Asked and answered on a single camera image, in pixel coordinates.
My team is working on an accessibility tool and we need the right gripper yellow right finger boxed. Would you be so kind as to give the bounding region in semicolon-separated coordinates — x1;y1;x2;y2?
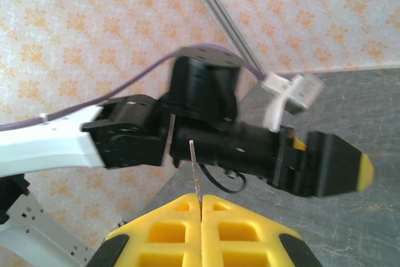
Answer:
201;193;323;267

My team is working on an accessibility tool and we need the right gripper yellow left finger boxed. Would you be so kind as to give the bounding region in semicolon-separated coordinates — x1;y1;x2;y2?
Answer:
89;193;201;267

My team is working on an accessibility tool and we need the small silver key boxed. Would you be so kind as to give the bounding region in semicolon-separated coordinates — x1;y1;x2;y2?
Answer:
188;139;203;207

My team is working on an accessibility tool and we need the thin black cable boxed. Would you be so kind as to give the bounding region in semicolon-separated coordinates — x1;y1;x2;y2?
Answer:
199;163;248;194

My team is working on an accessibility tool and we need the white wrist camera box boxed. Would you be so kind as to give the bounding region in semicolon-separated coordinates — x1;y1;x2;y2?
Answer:
261;72;324;134

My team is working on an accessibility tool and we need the purple cable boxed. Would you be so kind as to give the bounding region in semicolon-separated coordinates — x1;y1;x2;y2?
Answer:
0;43;267;134

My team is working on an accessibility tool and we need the aluminium rail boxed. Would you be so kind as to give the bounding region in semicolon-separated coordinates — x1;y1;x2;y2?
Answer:
183;0;267;76

